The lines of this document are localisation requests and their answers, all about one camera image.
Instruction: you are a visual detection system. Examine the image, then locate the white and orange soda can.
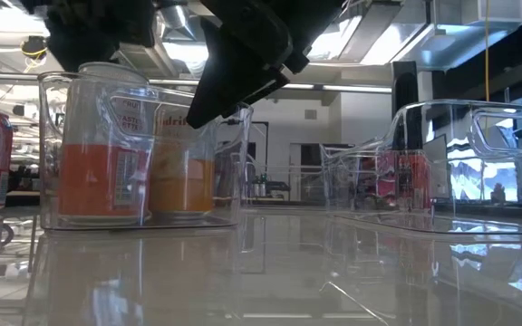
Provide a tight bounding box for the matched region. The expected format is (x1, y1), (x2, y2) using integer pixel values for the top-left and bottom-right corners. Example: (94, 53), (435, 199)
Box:
(59, 61), (153, 226)
(149, 103), (218, 217)

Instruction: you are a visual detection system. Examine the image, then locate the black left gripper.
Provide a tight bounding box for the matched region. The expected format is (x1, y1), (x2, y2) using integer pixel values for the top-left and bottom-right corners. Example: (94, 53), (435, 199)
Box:
(20, 0), (158, 72)

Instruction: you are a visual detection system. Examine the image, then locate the ceiling light strip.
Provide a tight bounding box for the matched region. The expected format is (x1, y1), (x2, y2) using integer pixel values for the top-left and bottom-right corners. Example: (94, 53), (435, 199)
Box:
(283, 82), (393, 94)

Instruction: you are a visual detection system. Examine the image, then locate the black column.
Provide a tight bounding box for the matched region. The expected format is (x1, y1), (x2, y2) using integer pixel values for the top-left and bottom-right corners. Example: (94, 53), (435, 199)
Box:
(391, 61), (420, 150)

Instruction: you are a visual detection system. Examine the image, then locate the red Coca-Cola can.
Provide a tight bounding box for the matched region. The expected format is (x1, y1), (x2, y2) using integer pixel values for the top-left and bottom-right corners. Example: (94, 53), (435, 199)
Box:
(396, 151), (430, 210)

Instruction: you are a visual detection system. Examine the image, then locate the small dark bottle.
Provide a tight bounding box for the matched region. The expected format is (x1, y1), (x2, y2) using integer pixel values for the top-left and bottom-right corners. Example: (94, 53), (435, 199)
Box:
(490, 182), (507, 205)

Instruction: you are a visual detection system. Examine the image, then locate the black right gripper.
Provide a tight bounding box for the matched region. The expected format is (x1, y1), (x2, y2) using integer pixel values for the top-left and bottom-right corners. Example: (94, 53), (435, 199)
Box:
(186, 0), (348, 130)

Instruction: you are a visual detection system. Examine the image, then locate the black yellow cable reel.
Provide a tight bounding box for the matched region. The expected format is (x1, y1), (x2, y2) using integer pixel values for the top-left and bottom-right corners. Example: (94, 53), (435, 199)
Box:
(19, 34), (50, 61)

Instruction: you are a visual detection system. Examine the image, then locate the silver air duct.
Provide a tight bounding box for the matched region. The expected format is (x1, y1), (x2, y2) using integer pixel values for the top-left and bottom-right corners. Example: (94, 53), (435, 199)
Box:
(115, 4), (208, 81)

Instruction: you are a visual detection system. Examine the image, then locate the clear plastic bin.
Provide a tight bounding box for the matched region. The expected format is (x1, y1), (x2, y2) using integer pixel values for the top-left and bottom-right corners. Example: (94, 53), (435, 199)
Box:
(37, 71), (254, 232)
(319, 98), (522, 236)
(241, 147), (334, 210)

